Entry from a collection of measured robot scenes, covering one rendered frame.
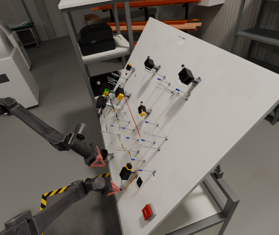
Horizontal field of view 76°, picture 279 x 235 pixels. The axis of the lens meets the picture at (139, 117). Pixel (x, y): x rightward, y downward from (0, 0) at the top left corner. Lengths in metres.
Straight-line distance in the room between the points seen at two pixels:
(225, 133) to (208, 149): 0.09
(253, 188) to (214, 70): 1.82
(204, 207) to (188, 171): 0.56
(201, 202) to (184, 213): 0.13
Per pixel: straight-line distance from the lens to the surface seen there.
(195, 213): 1.28
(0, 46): 4.04
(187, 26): 4.21
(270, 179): 2.59
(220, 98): 0.75
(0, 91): 4.21
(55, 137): 0.85
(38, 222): 0.69
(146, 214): 0.92
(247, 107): 0.68
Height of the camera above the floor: 1.97
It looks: 39 degrees down
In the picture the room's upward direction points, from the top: 8 degrees counter-clockwise
